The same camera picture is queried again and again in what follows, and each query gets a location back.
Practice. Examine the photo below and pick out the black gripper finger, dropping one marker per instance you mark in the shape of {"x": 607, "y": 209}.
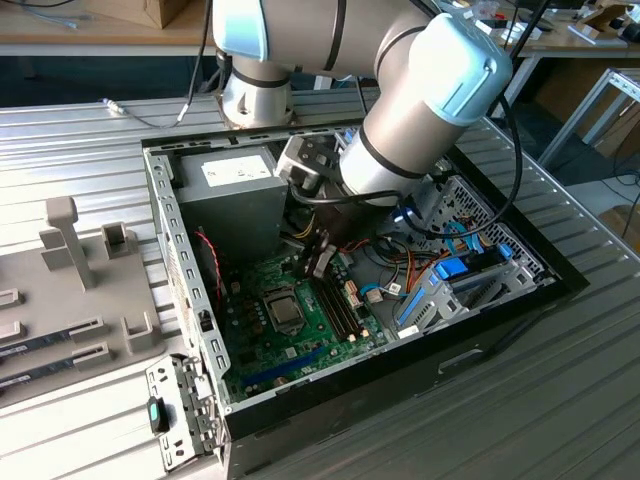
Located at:
{"x": 307, "y": 250}
{"x": 324, "y": 260}

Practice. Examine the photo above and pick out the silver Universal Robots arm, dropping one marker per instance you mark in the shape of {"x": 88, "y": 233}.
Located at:
{"x": 425, "y": 100}

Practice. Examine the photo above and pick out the CPU socket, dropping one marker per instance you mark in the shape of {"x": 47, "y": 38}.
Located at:
{"x": 284, "y": 330}

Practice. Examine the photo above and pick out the white board connector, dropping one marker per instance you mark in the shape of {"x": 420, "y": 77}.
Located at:
{"x": 355, "y": 300}
{"x": 350, "y": 287}

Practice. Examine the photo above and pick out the black RAM slot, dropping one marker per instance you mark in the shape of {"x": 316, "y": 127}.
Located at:
{"x": 344, "y": 305}
{"x": 331, "y": 305}

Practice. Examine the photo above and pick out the grey power supply unit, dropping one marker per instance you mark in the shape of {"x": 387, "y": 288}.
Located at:
{"x": 235, "y": 215}

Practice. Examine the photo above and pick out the green motherboard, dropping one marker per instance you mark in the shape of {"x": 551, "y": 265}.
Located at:
{"x": 300, "y": 350}

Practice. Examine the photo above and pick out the hard disk in blue carrier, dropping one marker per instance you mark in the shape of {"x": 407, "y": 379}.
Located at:
{"x": 451, "y": 268}

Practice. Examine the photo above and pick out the blue expansion slot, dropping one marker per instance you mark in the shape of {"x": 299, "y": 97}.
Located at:
{"x": 280, "y": 367}

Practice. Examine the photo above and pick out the grey metal disk bay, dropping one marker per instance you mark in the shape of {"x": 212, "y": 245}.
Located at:
{"x": 440, "y": 307}

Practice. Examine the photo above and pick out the black open PC case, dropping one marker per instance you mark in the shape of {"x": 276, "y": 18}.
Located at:
{"x": 380, "y": 400}

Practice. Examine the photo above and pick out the grey parts rack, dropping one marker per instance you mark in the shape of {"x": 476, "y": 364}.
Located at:
{"x": 105, "y": 300}

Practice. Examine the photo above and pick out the black lock teal mark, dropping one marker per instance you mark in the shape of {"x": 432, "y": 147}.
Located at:
{"x": 159, "y": 417}

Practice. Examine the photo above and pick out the black stand pole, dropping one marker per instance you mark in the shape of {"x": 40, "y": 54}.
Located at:
{"x": 521, "y": 45}

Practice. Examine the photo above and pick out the brown cardboard sheet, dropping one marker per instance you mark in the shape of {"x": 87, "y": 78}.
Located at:
{"x": 625, "y": 225}

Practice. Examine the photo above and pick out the flat brown cardboard box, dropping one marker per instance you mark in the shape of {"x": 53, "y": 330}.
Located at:
{"x": 622, "y": 132}

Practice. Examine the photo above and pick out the RAM stick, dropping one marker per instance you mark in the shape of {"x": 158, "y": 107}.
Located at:
{"x": 35, "y": 372}
{"x": 35, "y": 344}

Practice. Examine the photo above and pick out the wooden desk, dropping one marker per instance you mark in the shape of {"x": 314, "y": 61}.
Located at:
{"x": 75, "y": 36}

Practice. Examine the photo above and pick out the open brown cardboard tray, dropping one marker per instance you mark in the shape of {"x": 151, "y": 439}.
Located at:
{"x": 602, "y": 17}

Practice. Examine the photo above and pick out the aluminium profile frame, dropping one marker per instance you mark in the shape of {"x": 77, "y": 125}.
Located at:
{"x": 575, "y": 117}

